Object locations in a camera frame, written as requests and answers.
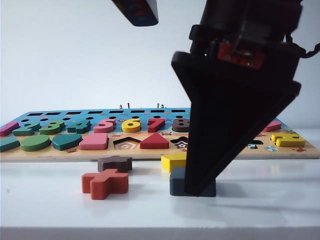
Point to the green number three piece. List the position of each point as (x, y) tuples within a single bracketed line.
[(50, 130)]

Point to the brown number eight piece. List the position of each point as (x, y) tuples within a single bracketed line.
[(180, 129)]

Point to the yellow pentagon block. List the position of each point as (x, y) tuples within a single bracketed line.
[(172, 161)]

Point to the green oval block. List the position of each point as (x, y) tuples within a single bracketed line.
[(35, 143)]

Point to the yellow number six piece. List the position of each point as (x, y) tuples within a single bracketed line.
[(130, 129)]

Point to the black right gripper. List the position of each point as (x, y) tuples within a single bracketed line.
[(225, 22)]

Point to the pink number five piece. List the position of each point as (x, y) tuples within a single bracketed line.
[(102, 129)]

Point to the thin metal pin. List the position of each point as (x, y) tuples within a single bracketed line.
[(158, 105)]

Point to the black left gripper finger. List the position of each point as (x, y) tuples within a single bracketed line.
[(140, 12)]

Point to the red triangle block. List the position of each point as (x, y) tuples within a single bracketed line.
[(155, 143)]

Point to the red number seven piece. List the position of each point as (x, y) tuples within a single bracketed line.
[(153, 127)]

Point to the yellow equals sign piece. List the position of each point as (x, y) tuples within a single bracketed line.
[(290, 142)]

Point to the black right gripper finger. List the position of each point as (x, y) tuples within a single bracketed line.
[(225, 112)]

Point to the thin dark pin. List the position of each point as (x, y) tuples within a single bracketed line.
[(128, 105)]

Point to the brown star block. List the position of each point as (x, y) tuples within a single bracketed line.
[(115, 165)]

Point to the pink number one piece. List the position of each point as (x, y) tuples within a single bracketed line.
[(7, 130)]

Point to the teal heart block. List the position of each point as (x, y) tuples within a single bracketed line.
[(65, 143)]

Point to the wooden number shape puzzle board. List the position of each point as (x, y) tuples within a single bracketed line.
[(125, 150)]

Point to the orange cross block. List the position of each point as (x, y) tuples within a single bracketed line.
[(105, 186)]

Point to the dark green number four piece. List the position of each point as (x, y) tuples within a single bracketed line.
[(82, 128)]

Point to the teal rectangle block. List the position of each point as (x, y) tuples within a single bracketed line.
[(8, 145)]

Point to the dark blue square block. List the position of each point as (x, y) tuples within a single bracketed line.
[(176, 182)]

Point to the pink trapezoid block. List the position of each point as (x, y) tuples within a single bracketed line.
[(92, 143)]

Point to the green number two piece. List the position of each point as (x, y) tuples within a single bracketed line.
[(25, 130)]

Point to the pink greater-than sign piece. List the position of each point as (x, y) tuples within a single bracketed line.
[(273, 127)]

